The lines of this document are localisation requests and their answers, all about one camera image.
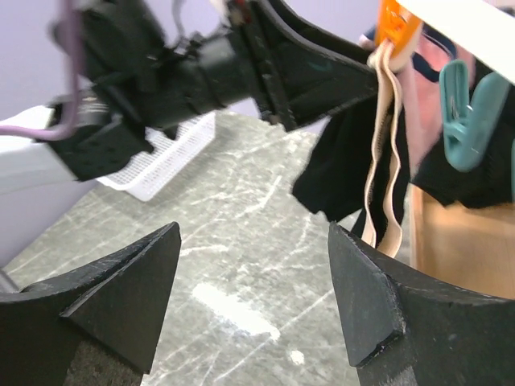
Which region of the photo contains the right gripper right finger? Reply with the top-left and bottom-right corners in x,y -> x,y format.
328,224 -> 514,386

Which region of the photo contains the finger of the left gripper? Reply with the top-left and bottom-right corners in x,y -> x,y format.
249,1 -> 377,131

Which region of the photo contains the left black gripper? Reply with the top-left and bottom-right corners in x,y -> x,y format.
51,1 -> 290,181

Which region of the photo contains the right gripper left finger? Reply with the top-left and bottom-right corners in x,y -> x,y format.
1,223 -> 181,386

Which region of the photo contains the black boxer briefs tan waistband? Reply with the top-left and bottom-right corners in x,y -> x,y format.
291,43 -> 410,257

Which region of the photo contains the pink underwear navy trim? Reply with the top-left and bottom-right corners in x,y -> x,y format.
357,23 -> 476,170

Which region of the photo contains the white round clip hanger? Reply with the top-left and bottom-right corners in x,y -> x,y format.
400,0 -> 514,82

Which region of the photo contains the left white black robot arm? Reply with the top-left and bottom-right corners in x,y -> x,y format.
1,1 -> 377,193

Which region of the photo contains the white plastic basket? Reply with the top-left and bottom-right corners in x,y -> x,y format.
97,112 -> 216,202

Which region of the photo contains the orange clothes peg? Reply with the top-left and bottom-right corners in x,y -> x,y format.
374,0 -> 423,72

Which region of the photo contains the teal clothes peg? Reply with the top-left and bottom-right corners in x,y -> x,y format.
439,60 -> 511,172

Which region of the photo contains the black hanging garment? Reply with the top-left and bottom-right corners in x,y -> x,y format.
413,60 -> 514,208

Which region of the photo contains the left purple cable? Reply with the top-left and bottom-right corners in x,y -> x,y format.
0,0 -> 88,142

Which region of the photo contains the wooden drying rack frame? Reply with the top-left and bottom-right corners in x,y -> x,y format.
410,187 -> 514,299

